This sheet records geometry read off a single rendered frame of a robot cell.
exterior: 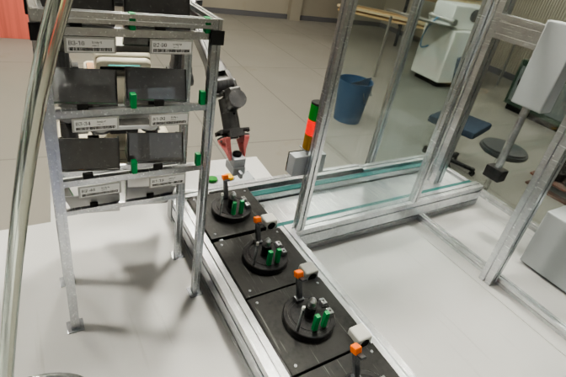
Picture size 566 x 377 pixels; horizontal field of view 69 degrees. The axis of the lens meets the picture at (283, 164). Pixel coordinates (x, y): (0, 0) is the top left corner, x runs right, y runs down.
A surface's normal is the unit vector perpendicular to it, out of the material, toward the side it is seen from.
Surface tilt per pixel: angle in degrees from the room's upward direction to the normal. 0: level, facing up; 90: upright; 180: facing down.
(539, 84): 90
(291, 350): 0
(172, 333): 0
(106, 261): 0
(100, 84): 65
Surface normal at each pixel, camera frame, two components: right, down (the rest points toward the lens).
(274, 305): 0.16, -0.86
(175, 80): 0.37, 0.10
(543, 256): -0.85, 0.12
